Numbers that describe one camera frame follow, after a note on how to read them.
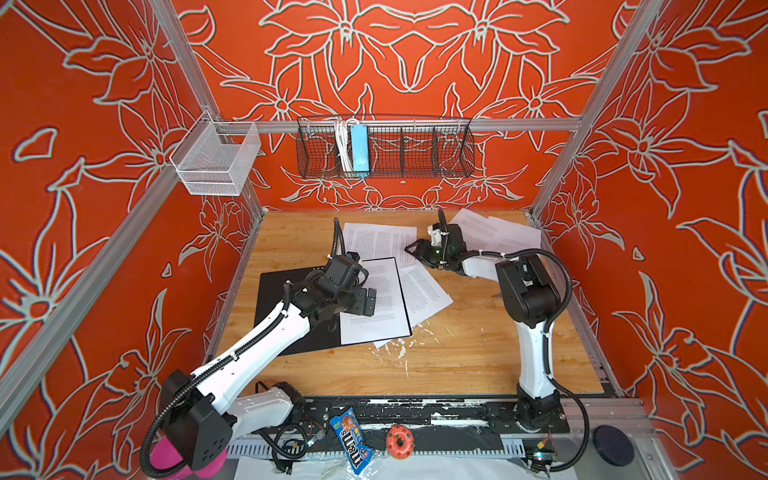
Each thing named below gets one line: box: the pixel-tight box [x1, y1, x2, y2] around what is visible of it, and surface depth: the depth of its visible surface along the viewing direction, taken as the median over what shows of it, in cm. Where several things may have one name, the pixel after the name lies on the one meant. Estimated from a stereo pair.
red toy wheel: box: [386, 425, 415, 460], surface depth 70 cm
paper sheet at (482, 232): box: [450, 208, 542, 252], surface depth 117 cm
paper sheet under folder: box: [343, 222, 418, 268], surface depth 113 cm
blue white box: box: [351, 124, 370, 173], surface depth 91 cm
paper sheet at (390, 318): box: [340, 257, 411, 345], surface depth 92 cm
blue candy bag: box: [330, 407, 374, 475], surface depth 71 cm
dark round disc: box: [593, 425, 634, 466], surface depth 70 cm
